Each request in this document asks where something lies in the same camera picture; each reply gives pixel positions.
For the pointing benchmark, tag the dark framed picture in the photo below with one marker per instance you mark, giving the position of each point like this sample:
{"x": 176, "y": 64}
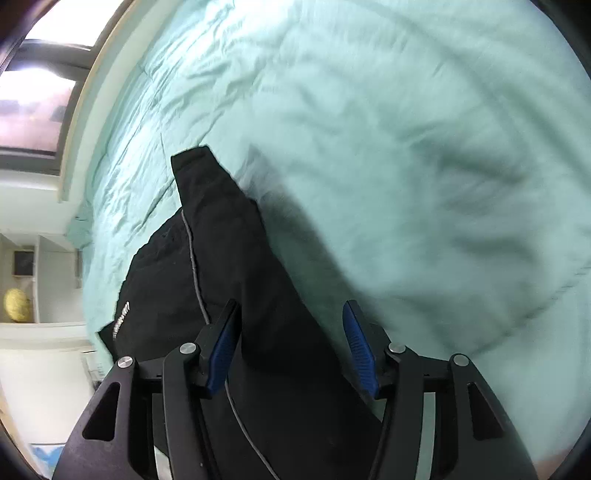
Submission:
{"x": 24, "y": 264}

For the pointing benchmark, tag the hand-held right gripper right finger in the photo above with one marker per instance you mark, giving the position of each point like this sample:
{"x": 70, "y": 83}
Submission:
{"x": 362, "y": 355}

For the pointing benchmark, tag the mint green comforter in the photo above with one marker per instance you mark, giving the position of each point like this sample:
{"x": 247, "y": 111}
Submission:
{"x": 369, "y": 138}

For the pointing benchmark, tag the white shelf unit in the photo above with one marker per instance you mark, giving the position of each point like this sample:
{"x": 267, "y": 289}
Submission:
{"x": 55, "y": 286}

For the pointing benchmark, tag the yellow round object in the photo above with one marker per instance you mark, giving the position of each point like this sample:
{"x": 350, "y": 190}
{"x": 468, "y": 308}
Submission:
{"x": 17, "y": 304}

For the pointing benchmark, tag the black hooded jacket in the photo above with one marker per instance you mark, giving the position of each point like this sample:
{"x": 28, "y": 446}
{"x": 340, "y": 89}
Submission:
{"x": 258, "y": 286}

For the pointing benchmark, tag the window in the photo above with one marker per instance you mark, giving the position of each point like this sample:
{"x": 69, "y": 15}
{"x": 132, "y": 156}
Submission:
{"x": 41, "y": 92}

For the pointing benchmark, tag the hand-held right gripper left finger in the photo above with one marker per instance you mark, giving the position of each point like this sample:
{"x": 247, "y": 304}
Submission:
{"x": 221, "y": 355}

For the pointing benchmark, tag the blue white patterned item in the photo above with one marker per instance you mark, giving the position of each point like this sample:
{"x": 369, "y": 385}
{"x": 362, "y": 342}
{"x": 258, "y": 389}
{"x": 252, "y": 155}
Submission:
{"x": 48, "y": 459}

